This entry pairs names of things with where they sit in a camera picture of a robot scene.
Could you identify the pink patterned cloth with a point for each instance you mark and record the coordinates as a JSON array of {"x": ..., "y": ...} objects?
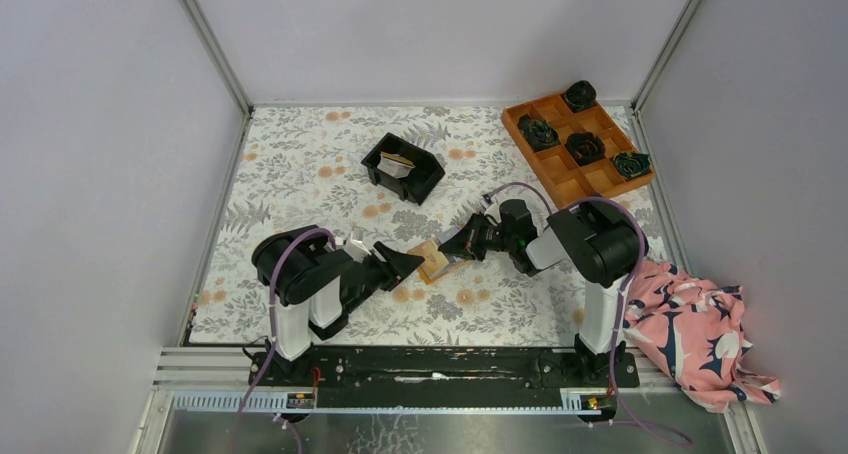
[{"x": 691, "y": 329}]

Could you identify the rolled dark tie centre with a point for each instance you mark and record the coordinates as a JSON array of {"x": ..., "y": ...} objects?
[{"x": 585, "y": 148}]

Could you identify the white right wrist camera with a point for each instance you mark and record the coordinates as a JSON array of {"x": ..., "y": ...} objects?
[{"x": 491, "y": 208}]

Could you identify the yellow leather card holder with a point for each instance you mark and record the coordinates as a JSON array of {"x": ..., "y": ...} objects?
[{"x": 455, "y": 262}]

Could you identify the rolled green tie right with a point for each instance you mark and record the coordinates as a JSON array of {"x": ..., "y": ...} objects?
[{"x": 631, "y": 165}]

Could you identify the floral patterned table mat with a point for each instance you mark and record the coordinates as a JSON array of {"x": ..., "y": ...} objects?
[{"x": 303, "y": 166}]

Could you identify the rolled dark tie top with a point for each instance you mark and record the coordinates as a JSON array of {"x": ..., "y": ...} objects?
[{"x": 580, "y": 96}]

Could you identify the gold VIP credit card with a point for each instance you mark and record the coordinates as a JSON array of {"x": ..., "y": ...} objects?
[{"x": 435, "y": 263}]

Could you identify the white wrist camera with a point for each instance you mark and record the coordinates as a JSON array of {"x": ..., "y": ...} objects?
[
  {"x": 353, "y": 244},
  {"x": 491, "y": 208}
]

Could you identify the black plastic card box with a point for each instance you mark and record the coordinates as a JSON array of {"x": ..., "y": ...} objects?
[{"x": 418, "y": 185}]

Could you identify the rolled green tie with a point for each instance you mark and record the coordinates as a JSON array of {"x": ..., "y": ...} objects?
[
  {"x": 631, "y": 165},
  {"x": 538, "y": 133}
]

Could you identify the rolled dark tie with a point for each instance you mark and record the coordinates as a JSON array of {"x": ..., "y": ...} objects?
[
  {"x": 585, "y": 148},
  {"x": 580, "y": 96}
]

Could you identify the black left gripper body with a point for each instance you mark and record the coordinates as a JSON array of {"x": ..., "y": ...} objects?
[{"x": 375, "y": 279}]

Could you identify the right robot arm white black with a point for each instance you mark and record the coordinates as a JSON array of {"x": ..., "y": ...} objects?
[{"x": 597, "y": 235}]

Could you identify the stack of credit cards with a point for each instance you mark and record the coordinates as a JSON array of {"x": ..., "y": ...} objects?
[{"x": 395, "y": 165}]

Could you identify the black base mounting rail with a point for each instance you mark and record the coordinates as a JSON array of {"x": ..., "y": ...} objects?
[{"x": 509, "y": 378}]

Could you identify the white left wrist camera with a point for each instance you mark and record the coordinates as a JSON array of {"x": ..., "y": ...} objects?
[{"x": 353, "y": 244}]

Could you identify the orange wooden compartment tray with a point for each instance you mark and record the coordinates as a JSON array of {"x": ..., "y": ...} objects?
[{"x": 563, "y": 180}]

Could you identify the rolled green tie left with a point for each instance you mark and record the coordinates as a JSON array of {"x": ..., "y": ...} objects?
[{"x": 538, "y": 133}]

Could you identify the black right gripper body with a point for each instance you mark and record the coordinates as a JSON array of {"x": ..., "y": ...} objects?
[{"x": 498, "y": 239}]

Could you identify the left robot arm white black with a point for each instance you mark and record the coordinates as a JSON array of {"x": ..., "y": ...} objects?
[{"x": 316, "y": 281}]

